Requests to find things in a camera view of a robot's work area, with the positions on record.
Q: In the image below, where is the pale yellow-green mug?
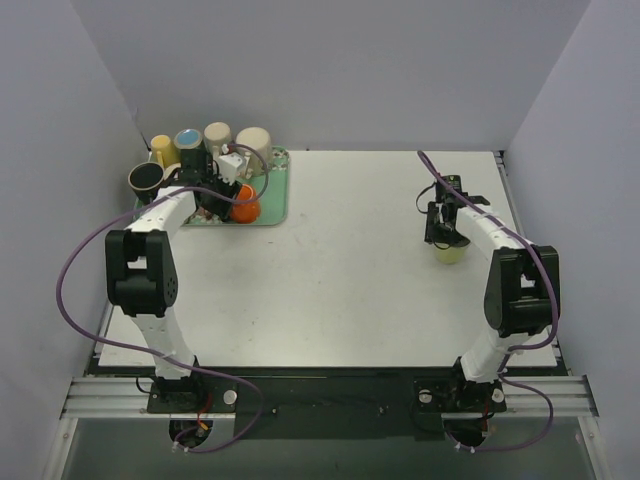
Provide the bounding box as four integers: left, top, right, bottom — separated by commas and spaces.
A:
433, 242, 470, 265

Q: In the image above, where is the green floral serving tray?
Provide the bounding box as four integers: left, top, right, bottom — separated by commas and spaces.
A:
133, 144, 292, 228

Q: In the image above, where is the orange mug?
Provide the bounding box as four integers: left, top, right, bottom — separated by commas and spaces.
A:
230, 184, 261, 224

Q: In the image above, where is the blue mug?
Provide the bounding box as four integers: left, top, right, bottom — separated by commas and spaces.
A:
173, 128, 206, 156

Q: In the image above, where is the black skull mug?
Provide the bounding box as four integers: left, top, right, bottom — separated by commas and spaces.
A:
127, 161, 164, 205

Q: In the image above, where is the large cream patterned mug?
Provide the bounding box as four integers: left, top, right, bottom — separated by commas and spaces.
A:
235, 127, 273, 178

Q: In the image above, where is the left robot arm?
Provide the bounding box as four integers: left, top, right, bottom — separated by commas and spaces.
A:
105, 147, 241, 412

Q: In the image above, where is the yellow mug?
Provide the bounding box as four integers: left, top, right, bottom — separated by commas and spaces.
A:
150, 134, 180, 168

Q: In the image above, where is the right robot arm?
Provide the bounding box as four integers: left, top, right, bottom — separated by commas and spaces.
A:
422, 175, 560, 409

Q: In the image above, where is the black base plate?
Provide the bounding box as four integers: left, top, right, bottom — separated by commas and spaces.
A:
144, 366, 509, 443

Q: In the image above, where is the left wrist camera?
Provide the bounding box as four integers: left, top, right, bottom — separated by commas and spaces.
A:
216, 145, 248, 184

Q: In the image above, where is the cream floral tall mug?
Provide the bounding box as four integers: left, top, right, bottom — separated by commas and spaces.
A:
203, 122, 232, 155

